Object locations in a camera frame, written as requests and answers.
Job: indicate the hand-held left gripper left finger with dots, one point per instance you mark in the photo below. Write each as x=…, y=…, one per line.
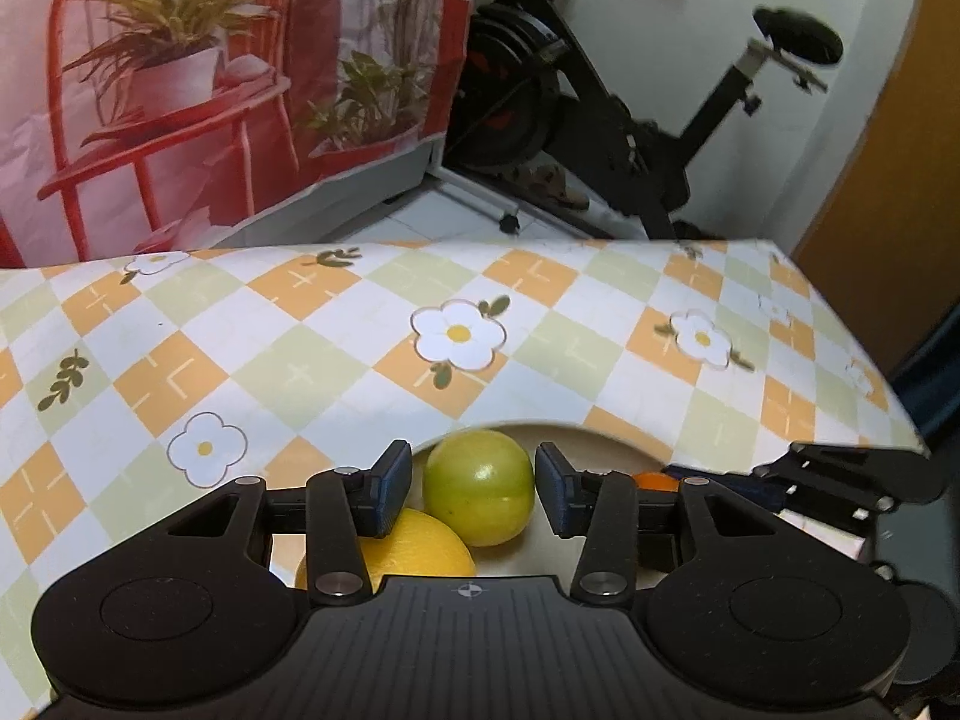
x=394, y=487

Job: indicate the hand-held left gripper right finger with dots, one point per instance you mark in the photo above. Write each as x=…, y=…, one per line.
x=551, y=491

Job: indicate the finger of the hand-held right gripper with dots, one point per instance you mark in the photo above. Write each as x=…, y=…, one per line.
x=825, y=480

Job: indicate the beige oval plate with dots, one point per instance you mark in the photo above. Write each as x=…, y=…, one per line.
x=600, y=450

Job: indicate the large green apple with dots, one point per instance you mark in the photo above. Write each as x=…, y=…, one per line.
x=480, y=487

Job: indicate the orange tangerine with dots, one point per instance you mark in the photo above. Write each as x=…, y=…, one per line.
x=654, y=480

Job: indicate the small yellow lemon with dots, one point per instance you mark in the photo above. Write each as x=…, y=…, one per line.
x=427, y=547

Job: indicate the dark teal curtain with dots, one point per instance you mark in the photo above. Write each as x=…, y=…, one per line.
x=937, y=390

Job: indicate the checked floral tablecloth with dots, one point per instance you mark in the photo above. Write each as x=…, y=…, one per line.
x=300, y=360

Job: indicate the wooden door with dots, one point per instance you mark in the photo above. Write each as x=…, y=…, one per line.
x=900, y=202

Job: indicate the brown slipper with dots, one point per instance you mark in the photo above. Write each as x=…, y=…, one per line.
x=555, y=187

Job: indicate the black exercise bike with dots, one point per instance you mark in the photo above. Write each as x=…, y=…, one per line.
x=600, y=120

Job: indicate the red chair printed backdrop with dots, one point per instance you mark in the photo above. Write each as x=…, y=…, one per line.
x=315, y=30

